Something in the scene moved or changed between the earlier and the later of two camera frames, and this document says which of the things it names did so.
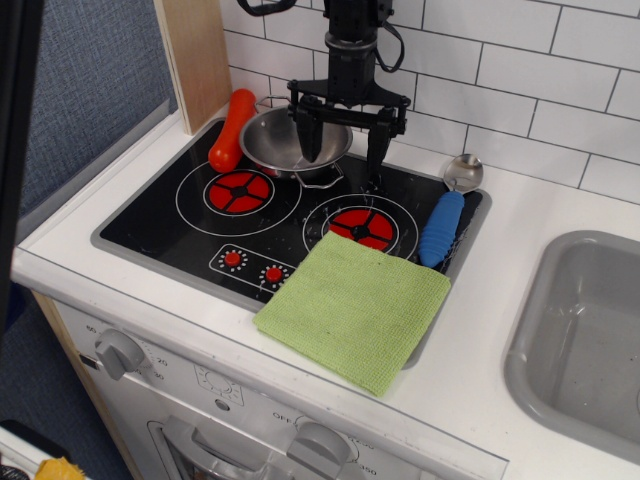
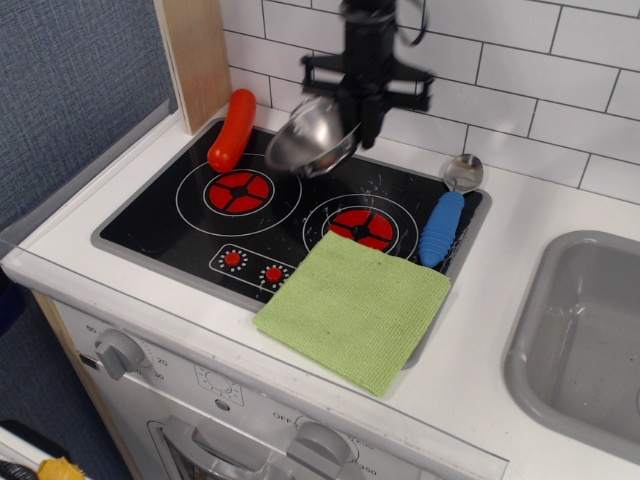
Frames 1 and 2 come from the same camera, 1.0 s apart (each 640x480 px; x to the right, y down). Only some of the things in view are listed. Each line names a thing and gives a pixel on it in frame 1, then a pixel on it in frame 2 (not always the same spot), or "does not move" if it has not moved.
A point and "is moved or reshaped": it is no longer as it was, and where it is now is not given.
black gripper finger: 378,144 to 372,114
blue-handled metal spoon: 462,173 does not move
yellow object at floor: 59,469 does not move
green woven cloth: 360,312 does not move
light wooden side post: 196,40 does not move
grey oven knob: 320,444 does not move
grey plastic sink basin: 574,358 does not move
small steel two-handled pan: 270,138 is moved or reshaped
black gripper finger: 310,128 to 350,112
